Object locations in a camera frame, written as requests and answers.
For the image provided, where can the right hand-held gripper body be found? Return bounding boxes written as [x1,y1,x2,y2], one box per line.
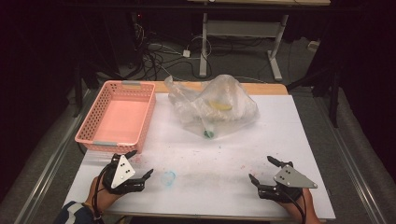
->
[257,164,318,203]

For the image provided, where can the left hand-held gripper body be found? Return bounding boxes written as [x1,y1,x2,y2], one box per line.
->
[102,153,147,196]

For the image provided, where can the pink perforated plastic basket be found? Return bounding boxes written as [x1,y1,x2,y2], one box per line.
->
[74,79,157,155]

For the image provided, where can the clear smiley-print plastic bag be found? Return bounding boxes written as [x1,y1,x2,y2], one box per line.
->
[163,74,261,140]

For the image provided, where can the person's right hand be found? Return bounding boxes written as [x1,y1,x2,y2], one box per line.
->
[278,188,314,218]

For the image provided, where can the person's left hand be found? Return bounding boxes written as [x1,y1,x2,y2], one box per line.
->
[86,175,124,209]

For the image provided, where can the white table mat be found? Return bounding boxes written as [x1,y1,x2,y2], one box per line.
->
[64,92,336,220]

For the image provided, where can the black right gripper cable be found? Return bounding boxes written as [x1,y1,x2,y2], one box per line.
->
[279,186,307,224]

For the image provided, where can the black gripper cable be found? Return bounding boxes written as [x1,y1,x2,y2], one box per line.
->
[92,163,115,224]
[279,186,307,224]

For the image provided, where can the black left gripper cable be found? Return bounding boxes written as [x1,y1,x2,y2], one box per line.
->
[92,163,115,224]

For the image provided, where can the metal floor rail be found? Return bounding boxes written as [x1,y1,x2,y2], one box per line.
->
[321,96,389,224]
[13,88,99,224]

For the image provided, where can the tangle of floor cables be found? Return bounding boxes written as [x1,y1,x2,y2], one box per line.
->
[129,12,216,81]

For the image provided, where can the white metal desk frame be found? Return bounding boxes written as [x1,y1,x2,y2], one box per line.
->
[186,0,332,82]

